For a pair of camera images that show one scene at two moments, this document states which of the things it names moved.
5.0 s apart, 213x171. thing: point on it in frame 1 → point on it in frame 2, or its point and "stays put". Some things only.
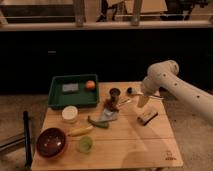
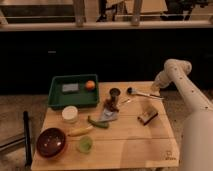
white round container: x=69 y=113 stays put
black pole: x=28 y=142 stays put
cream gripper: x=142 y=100 → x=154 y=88
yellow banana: x=81 y=131 stays put
